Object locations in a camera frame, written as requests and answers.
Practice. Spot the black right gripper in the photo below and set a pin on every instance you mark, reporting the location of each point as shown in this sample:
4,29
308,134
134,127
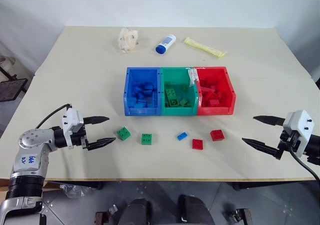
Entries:
288,141

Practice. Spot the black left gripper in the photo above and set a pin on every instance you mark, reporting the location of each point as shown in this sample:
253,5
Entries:
81,137

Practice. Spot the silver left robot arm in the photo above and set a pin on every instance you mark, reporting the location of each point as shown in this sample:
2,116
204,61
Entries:
30,145

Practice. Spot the blue plastic bin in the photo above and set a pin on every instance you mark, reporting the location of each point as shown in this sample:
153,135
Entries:
142,111

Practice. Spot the red toy brick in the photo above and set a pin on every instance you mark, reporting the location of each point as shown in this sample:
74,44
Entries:
197,144
207,95
214,103
217,135

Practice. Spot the red plastic bin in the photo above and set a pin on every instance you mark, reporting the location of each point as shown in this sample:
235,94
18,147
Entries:
215,110

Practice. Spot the large green toy brick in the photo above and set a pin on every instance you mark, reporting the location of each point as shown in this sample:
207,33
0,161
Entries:
172,97

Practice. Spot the green plastic bin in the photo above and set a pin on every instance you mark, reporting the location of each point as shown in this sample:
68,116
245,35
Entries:
177,111

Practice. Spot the small blue toy brick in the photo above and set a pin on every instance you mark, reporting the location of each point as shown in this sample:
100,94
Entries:
182,136

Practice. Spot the dark rounded shape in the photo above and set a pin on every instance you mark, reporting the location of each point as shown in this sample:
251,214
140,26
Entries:
195,210
136,211

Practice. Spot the small green toy brick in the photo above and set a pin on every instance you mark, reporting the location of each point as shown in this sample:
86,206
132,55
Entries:
185,87
184,102

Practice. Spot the white crumpled label strip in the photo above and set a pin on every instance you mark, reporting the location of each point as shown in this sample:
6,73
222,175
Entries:
191,76

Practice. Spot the crumpled clear plastic bag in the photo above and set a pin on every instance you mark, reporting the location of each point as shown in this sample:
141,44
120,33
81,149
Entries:
127,41

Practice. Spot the black metal stand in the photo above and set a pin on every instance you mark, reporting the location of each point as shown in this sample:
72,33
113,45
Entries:
11,86

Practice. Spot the white tube with blue cap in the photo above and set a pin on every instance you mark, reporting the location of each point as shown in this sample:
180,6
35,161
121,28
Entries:
165,44

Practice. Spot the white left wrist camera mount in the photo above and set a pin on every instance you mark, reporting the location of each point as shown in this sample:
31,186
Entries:
72,118

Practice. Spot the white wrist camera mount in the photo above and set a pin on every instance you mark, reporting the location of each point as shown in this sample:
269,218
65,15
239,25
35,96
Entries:
72,118
300,122

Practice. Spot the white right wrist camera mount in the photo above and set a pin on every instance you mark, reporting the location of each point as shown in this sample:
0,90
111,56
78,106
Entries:
300,122

